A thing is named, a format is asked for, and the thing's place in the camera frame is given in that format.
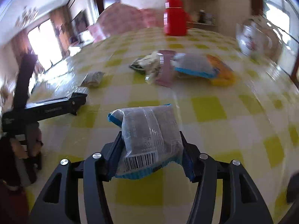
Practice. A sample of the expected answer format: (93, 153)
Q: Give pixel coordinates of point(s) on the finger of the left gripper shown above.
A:
(55, 107)
(25, 73)

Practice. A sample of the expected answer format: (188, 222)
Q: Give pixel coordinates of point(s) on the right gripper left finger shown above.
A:
(58, 200)

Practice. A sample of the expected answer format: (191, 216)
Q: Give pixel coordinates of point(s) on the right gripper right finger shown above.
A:
(241, 201)

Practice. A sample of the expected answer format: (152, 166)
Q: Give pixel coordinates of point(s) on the grey blue snack packet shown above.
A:
(152, 140)

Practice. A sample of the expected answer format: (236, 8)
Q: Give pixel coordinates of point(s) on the small black snack packet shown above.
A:
(81, 90)

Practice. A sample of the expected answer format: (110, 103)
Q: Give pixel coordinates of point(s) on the person's left hand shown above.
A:
(26, 149)

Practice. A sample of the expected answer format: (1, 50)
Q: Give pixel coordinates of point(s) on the crystal chandelier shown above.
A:
(27, 16)

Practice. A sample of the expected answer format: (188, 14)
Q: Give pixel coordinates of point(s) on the white tv cabinet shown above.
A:
(79, 41)

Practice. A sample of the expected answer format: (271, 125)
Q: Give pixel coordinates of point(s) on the small beige snack packet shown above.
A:
(93, 79)

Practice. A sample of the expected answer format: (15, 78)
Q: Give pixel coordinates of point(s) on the pink checkered covered chair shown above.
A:
(120, 18)

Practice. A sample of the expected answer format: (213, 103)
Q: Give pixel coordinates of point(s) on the cream white snack packet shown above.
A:
(149, 66)

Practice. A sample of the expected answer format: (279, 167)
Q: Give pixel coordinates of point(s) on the orange snack bag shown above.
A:
(224, 75)

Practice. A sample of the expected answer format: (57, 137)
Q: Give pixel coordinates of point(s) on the large grey blue snack bag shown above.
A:
(194, 65)

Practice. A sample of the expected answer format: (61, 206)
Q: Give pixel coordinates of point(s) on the red thermos jug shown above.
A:
(175, 18)

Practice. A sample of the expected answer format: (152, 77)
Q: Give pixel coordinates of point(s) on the white floral teapot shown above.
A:
(257, 36)

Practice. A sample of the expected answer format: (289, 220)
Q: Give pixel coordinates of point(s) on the wooden corner shelf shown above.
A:
(203, 13)

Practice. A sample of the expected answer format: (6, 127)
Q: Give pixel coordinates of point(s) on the wall mounted television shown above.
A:
(79, 23)

